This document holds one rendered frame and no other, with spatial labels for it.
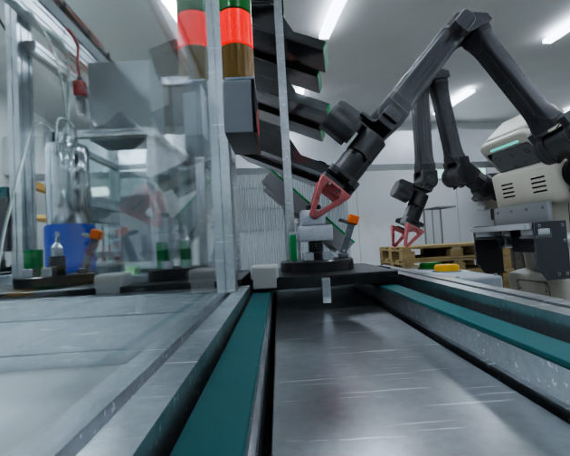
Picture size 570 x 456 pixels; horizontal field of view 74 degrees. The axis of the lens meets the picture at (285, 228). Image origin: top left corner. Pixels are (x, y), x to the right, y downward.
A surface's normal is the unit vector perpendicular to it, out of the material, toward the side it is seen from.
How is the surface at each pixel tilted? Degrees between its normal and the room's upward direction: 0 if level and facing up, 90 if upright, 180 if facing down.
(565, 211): 90
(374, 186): 90
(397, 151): 90
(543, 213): 90
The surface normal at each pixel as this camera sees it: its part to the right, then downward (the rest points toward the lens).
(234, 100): 0.02, -0.04
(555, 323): -1.00, 0.06
